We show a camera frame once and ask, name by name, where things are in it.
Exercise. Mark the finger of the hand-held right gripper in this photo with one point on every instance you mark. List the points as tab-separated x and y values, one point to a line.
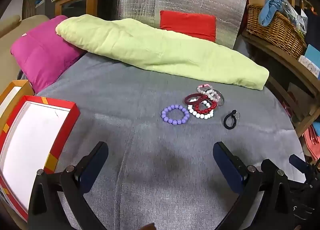
298	165

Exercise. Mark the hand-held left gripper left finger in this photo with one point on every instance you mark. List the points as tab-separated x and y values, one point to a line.
95	167

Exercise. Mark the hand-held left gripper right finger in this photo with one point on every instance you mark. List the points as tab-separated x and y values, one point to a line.
228	167

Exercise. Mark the red and white box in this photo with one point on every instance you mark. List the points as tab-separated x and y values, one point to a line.
30	145

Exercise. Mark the silver bangle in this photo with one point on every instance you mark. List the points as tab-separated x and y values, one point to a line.
222	97

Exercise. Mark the red bag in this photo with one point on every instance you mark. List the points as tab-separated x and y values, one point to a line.
312	142

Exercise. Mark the white printed card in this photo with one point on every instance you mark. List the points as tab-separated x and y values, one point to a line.
310	66

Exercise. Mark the wooden shelf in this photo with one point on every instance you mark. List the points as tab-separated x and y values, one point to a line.
282	60

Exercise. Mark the orange box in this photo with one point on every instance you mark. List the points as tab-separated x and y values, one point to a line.
21	84

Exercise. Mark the blue card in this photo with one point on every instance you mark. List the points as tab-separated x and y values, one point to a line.
313	54

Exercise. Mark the magenta pillow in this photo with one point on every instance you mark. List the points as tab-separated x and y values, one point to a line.
42	52

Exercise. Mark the wicker basket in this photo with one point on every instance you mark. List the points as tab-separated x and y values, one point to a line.
277	35

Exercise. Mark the light green folded blanket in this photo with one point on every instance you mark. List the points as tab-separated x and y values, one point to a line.
155	47

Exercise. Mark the small red cushion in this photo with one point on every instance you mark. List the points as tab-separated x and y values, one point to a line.
187	24

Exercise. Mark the clear plastic bag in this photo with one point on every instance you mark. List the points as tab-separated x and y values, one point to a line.
296	14

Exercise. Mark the blue cloth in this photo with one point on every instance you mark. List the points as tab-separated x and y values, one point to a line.
268	12

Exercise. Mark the dark wooden shelf unit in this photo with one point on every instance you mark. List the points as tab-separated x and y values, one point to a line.
35	0

